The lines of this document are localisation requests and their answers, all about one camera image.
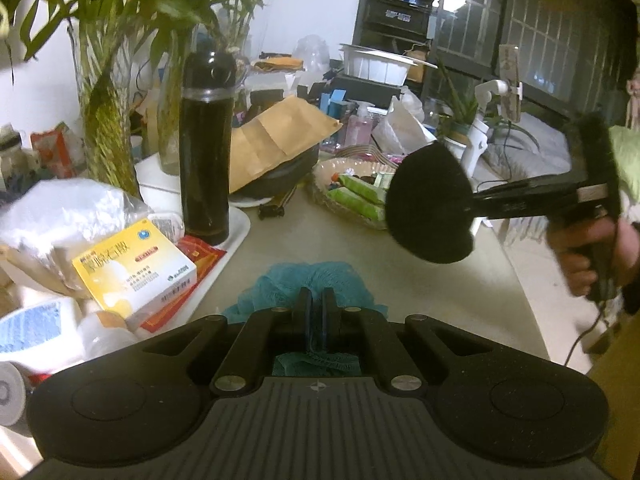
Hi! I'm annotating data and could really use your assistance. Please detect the black fuzzy earmuffs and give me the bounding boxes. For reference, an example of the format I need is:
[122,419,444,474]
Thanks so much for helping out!
[385,112,623,263]

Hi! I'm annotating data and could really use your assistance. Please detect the light green cloth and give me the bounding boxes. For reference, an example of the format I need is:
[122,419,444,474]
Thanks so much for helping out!
[610,125,640,201]

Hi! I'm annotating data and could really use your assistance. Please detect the striped woven strap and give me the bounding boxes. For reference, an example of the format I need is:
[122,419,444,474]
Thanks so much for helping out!
[335,142,396,161]

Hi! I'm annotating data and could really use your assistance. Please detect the white phone gimbal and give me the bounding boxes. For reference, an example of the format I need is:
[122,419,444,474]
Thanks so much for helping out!
[460,45,523,176]

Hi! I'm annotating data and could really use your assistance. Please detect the white lotion bottle blue label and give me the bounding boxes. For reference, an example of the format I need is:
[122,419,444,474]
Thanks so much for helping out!
[0,296,83,363]

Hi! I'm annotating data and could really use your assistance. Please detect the yellow medicine box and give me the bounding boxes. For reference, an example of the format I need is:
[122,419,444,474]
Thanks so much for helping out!
[71,219,198,331]

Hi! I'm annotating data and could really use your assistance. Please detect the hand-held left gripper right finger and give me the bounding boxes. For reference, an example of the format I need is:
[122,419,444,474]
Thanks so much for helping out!
[320,287,493,397]

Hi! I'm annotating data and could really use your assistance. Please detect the white crumpled paper bag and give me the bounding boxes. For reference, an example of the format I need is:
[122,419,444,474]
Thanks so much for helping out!
[372,95,438,156]

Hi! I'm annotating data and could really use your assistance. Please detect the yellow-brown cloth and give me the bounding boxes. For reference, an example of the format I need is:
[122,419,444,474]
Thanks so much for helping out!
[252,56,305,72]

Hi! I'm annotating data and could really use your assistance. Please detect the red white snack packet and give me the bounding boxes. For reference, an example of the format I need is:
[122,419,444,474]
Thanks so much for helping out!
[30,122,86,181]

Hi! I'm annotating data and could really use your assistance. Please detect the window grille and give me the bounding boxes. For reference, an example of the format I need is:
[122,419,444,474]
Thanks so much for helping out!
[430,0,640,131]

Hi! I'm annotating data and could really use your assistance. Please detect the brown paper envelope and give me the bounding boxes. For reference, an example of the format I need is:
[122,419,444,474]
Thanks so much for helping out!
[229,96,343,195]

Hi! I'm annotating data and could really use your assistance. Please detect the pink soap pump bottle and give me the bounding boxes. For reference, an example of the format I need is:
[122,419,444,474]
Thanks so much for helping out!
[347,101,376,148]

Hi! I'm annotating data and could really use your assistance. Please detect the potted aloe plant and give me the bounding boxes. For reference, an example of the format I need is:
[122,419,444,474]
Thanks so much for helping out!
[435,60,526,161]

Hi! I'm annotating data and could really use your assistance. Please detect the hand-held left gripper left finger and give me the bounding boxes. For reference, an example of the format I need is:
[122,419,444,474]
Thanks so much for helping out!
[145,287,315,397]

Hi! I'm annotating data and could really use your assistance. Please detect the white round jar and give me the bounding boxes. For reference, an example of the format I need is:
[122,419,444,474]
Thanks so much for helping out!
[77,310,141,361]

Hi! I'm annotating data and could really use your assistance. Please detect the white takeaway container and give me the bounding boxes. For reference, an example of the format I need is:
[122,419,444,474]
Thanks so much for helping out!
[339,42,426,86]

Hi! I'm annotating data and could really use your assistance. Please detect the black thermos bottle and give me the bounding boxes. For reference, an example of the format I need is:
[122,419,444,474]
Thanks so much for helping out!
[180,50,237,241]

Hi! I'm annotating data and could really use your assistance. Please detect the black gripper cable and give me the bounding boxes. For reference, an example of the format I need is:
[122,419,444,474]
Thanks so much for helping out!
[565,304,607,367]

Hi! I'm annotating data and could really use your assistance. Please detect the black clip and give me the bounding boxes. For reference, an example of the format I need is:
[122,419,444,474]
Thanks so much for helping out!
[258,185,296,218]

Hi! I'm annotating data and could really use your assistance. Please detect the blue product box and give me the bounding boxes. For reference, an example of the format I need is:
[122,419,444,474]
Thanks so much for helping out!
[320,89,358,118]

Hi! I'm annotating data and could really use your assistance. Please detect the green wipes pack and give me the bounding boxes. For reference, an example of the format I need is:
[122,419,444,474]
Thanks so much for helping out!
[330,174,388,221]

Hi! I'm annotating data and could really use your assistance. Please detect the clear plastic bag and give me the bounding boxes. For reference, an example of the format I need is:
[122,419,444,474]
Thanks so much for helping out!
[0,177,153,301]
[292,35,331,68]

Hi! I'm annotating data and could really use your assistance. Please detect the teal bath pouf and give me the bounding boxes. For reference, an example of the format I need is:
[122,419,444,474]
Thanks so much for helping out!
[222,261,388,376]

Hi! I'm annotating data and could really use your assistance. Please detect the glass dish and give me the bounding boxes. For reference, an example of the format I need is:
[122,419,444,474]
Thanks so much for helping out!
[312,155,401,231]

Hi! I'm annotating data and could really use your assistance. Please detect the black electronics box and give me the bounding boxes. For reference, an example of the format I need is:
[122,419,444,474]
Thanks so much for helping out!
[335,74,403,101]

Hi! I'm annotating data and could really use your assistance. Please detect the black zip case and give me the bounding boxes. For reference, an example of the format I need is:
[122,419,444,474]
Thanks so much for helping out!
[235,152,321,201]

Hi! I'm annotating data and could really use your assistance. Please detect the lucky bamboo in glass vase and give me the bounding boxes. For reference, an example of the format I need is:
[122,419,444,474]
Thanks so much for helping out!
[125,0,306,176]
[0,0,201,198]

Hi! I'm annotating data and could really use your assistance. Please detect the person's right hand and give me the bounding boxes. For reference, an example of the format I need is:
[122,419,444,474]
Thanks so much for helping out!
[547,217,640,302]

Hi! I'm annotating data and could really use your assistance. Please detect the black shelf unit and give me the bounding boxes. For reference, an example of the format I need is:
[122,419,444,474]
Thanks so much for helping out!
[352,0,451,58]

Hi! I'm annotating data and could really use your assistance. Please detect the white tray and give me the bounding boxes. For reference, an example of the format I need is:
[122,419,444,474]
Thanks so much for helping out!
[135,160,251,331]

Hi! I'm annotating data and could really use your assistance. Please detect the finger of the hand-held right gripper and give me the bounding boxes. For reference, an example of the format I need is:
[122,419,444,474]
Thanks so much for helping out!
[472,171,582,209]
[479,194,582,222]

